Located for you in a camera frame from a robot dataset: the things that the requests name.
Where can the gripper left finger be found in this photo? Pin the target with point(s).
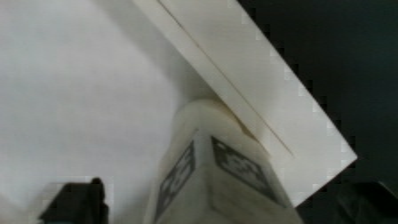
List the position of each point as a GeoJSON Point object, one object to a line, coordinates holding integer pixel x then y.
{"type": "Point", "coordinates": [79, 206]}

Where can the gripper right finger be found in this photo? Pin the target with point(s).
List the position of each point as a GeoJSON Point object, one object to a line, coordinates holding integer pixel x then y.
{"type": "Point", "coordinates": [367, 204]}

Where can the white table leg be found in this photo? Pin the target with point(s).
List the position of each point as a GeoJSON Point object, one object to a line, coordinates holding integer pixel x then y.
{"type": "Point", "coordinates": [216, 187]}

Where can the white U-shaped boundary wall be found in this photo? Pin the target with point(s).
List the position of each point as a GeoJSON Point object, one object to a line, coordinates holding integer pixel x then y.
{"type": "Point", "coordinates": [278, 111]}

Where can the white square table top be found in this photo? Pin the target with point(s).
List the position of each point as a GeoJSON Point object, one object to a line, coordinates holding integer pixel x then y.
{"type": "Point", "coordinates": [97, 82]}

